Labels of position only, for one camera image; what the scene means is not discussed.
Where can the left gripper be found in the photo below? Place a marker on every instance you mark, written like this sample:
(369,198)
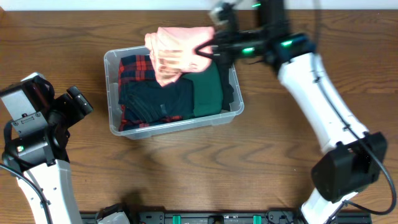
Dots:
(73,114)

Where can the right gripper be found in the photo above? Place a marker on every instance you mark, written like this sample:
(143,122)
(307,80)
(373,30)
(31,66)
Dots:
(223,45)

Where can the black garment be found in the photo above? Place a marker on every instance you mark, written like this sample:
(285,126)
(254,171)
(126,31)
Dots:
(227,89)

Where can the pink printed t-shirt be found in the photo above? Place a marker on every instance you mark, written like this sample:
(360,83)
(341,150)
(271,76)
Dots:
(172,51)

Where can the dark green garment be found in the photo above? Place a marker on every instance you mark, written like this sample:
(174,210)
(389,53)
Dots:
(207,91)

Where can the clear plastic storage bin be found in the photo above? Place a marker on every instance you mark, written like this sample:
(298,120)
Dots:
(111,64)

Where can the red plaid flannel shirt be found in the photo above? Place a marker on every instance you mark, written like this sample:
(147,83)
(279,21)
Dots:
(136,68)

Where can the dark navy garment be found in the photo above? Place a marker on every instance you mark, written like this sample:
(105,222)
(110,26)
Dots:
(147,101)

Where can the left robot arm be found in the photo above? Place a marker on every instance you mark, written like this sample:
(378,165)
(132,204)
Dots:
(35,150)

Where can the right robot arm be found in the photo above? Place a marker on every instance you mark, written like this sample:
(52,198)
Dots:
(352,156)

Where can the black mounting rail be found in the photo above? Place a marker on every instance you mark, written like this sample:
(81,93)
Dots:
(217,217)

